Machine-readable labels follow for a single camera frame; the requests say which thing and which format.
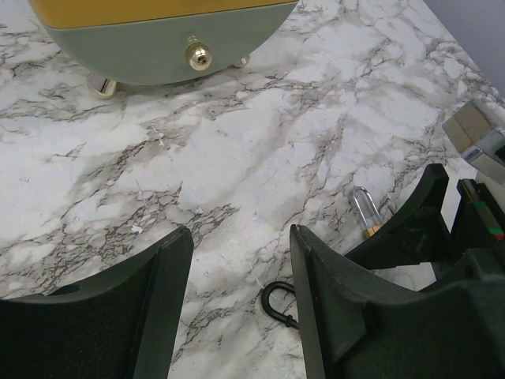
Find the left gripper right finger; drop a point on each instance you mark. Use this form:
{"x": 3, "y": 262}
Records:
{"x": 355, "y": 324}

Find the orange black padlock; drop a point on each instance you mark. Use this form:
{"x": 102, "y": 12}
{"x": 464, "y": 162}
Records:
{"x": 273, "y": 302}

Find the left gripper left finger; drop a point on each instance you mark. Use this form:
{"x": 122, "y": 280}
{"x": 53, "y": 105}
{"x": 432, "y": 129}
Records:
{"x": 119, "y": 323}

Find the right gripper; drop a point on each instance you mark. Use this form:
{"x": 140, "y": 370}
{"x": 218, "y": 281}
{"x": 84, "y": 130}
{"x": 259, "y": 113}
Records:
{"x": 479, "y": 221}

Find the round three-drawer storage box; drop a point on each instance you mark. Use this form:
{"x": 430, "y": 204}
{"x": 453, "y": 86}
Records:
{"x": 158, "y": 42}

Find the brass padlock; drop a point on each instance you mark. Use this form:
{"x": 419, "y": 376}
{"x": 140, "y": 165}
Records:
{"x": 367, "y": 211}

